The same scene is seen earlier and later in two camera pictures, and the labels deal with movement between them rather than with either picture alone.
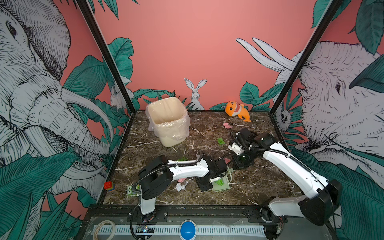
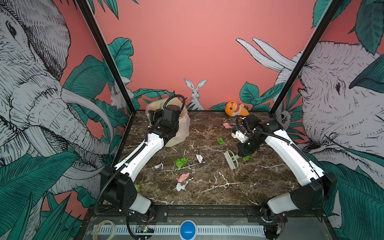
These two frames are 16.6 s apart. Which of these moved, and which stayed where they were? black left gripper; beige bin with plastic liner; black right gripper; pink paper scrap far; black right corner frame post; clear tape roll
Moved: black right gripper; black left gripper
Stayed: clear tape roll; beige bin with plastic liner; black right corner frame post; pink paper scrap far
